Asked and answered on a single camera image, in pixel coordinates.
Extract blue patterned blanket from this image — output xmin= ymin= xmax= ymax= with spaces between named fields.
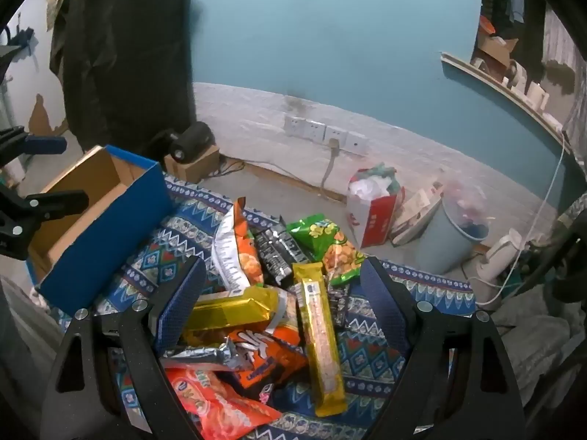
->
xmin=34 ymin=174 xmax=478 ymax=440

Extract beige paper bag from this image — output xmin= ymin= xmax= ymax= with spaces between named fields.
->
xmin=390 ymin=183 xmax=443 ymax=245

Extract beige hanging cloth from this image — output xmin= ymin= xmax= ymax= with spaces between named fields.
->
xmin=46 ymin=0 xmax=76 ymax=33

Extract small brown cardboard box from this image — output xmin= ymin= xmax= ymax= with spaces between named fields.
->
xmin=163 ymin=144 xmax=221 ymax=184

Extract red orange snack bag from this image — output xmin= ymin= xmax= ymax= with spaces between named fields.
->
xmin=163 ymin=362 xmax=282 ymax=440

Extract white orange snack packet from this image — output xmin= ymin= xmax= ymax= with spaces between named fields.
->
xmin=274 ymin=284 xmax=301 ymax=331

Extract white cable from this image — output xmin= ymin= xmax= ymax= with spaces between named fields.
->
xmin=472 ymin=133 xmax=567 ymax=305

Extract orange packet white glove print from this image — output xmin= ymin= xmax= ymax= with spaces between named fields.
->
xmin=225 ymin=323 xmax=309 ymax=390

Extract white appliance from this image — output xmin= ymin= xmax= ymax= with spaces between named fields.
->
xmin=477 ymin=229 xmax=524 ymax=282

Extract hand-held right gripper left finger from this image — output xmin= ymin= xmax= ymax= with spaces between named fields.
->
xmin=40 ymin=256 xmax=207 ymax=440

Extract small black snack packet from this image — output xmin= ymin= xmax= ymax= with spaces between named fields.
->
xmin=328 ymin=282 xmax=351 ymax=328

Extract dark hanging coat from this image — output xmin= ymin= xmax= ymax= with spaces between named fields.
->
xmin=50 ymin=0 xmax=198 ymax=157

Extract dark hanging item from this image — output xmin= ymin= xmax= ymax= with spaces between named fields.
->
xmin=0 ymin=26 xmax=36 ymax=62

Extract grey plug with cable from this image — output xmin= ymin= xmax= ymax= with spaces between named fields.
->
xmin=321 ymin=137 xmax=342 ymax=195

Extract grey crumpled cloth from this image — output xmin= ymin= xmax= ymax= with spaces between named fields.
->
xmin=495 ymin=284 xmax=579 ymax=399

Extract black camera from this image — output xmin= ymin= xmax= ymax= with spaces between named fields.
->
xmin=169 ymin=121 xmax=216 ymax=163

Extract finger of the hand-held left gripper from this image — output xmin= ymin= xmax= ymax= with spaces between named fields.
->
xmin=0 ymin=126 xmax=68 ymax=166
xmin=0 ymin=187 xmax=90 ymax=260

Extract gold bar snack packet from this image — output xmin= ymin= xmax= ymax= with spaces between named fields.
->
xmin=183 ymin=284 xmax=280 ymax=333

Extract silver snack packet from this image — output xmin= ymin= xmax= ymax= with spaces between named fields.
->
xmin=160 ymin=337 xmax=253 ymax=372

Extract green snack bag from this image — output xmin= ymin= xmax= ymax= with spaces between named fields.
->
xmin=287 ymin=213 xmax=365 ymax=287

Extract blue grey trash bin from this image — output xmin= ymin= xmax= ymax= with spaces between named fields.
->
xmin=415 ymin=181 xmax=491 ymax=275

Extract white containers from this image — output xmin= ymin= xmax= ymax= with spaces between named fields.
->
xmin=502 ymin=62 xmax=551 ymax=111

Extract wooden wall ledge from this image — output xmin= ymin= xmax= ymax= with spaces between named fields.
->
xmin=440 ymin=50 xmax=574 ymax=154

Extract orange white chip bag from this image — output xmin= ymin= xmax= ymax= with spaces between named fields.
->
xmin=212 ymin=197 xmax=266 ymax=295

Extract long gold snack packet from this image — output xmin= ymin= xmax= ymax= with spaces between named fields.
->
xmin=292 ymin=261 xmax=346 ymax=418

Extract blue cardboard box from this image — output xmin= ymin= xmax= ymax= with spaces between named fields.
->
xmin=28 ymin=144 xmax=177 ymax=315

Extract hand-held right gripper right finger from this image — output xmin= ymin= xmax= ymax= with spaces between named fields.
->
xmin=360 ymin=257 xmax=526 ymax=440

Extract red white paper bag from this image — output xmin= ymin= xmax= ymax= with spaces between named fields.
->
xmin=346 ymin=162 xmax=404 ymax=249

